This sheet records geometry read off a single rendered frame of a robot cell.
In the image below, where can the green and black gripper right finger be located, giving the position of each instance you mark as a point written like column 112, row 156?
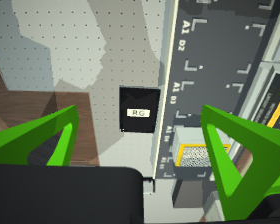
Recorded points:
column 240, row 196

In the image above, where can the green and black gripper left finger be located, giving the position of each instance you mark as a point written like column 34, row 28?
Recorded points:
column 17, row 142

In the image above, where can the yellow tip rack with grey top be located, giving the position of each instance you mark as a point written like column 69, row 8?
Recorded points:
column 189, row 148

